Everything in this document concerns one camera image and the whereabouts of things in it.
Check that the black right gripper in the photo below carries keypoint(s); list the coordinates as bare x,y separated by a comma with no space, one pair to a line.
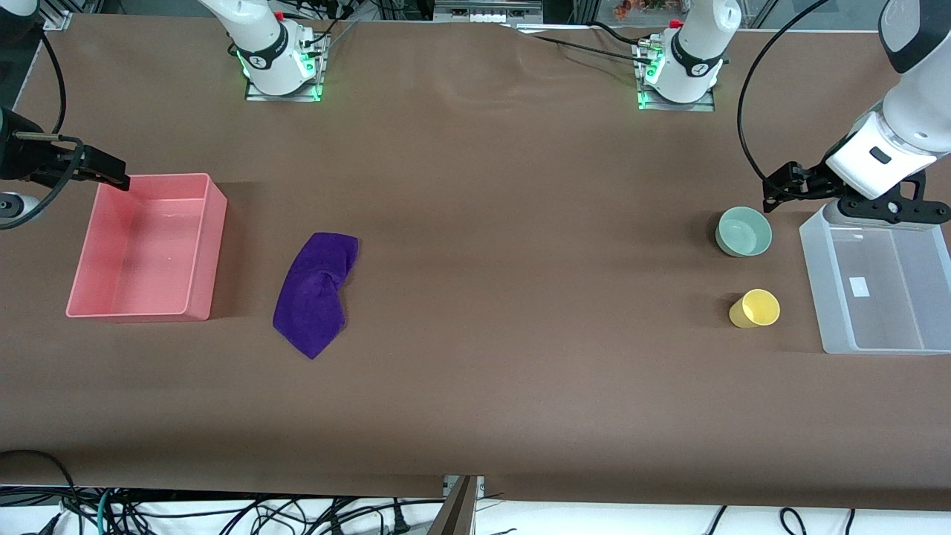
22,157

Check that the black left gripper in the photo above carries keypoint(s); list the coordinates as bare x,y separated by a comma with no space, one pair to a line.
811,182

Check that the pale green bowl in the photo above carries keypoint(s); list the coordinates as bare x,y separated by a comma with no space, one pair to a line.
743,234

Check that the yellow plastic cup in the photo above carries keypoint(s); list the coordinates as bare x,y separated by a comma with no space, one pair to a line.
758,308

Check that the purple cloth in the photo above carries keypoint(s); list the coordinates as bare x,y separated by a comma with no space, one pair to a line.
312,297

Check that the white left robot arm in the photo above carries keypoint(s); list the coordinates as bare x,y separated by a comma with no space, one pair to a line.
910,119

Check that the pink plastic bin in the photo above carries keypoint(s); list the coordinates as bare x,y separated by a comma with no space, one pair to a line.
148,260

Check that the white label sticker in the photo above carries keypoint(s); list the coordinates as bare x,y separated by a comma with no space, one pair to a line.
859,287

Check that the translucent white plastic bin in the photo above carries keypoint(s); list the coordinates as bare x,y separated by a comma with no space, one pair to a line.
884,312

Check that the orange background items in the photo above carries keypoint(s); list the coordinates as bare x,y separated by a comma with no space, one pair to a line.
639,6

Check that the brown table cover sheet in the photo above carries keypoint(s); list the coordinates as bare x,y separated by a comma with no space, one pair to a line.
483,297

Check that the grey device box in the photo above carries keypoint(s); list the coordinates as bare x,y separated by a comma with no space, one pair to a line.
487,9

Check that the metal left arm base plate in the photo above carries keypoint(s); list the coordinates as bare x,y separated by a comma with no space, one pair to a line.
706,106

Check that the aluminium frame corner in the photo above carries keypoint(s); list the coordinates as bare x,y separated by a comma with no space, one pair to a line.
58,21

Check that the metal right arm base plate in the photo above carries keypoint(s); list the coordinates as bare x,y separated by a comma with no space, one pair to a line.
256,94

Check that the metal table bracket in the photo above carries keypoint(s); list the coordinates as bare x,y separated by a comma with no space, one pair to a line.
479,484

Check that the wooden table post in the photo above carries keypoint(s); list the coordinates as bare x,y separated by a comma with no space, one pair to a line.
455,516

